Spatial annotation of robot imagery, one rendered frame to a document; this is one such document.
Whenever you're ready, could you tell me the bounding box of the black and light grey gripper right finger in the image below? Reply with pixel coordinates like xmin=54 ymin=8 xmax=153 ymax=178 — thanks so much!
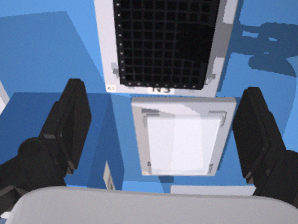
xmin=232 ymin=87 xmax=298 ymax=209

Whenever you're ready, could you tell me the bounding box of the blue open-top bin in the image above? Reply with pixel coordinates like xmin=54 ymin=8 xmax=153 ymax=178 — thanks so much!
xmin=0 ymin=92 xmax=125 ymax=190

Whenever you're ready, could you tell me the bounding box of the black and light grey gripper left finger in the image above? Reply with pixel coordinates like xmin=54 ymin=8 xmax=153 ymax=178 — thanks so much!
xmin=0 ymin=78 xmax=92 ymax=216

